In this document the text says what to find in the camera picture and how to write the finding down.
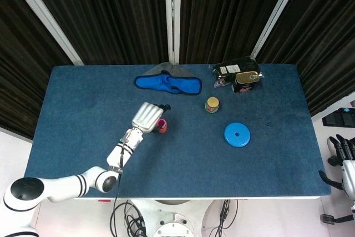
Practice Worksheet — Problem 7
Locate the right silver and black robot hand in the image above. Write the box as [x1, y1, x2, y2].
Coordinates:
[318, 134, 355, 201]

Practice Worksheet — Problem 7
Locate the black plastic snack packet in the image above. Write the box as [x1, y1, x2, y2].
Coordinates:
[212, 56, 266, 88]

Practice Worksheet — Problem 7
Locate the blue fabric table cover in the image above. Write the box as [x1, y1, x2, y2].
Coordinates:
[24, 64, 332, 200]

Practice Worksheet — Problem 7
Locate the slanted white frame post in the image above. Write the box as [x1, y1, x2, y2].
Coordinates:
[251, 0, 306, 58]
[4, 0, 84, 65]

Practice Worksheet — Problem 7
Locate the black flat device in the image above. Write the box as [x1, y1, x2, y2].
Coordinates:
[321, 107, 355, 128]

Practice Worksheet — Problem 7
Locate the black luncheon meat can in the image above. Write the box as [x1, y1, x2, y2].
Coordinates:
[231, 70, 261, 94]

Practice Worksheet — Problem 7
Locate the black stand foot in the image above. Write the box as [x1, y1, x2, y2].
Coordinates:
[321, 212, 355, 225]

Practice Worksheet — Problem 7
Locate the left silver and black robot hand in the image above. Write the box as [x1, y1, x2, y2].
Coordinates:
[130, 102, 171, 134]

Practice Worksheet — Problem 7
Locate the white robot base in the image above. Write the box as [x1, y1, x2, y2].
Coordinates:
[130, 198, 212, 237]

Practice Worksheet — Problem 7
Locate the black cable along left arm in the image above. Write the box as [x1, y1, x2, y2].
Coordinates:
[109, 134, 131, 237]

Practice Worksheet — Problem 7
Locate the blue disc with centre hole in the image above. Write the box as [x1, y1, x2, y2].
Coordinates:
[224, 122, 252, 148]

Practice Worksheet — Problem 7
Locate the upright white frame post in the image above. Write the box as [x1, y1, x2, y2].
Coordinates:
[164, 0, 182, 64]

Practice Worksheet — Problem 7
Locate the small jar with gold lid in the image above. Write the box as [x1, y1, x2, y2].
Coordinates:
[204, 97, 222, 113]

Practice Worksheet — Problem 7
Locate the black floor cable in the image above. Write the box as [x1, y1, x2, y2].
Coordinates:
[210, 199, 240, 237]
[123, 200, 148, 237]

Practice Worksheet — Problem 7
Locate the dark pleated curtain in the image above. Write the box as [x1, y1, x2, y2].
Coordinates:
[0, 0, 355, 141]

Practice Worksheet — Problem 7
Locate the blue and grey microfiber cloth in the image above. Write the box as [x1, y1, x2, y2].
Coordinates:
[134, 62, 202, 96]

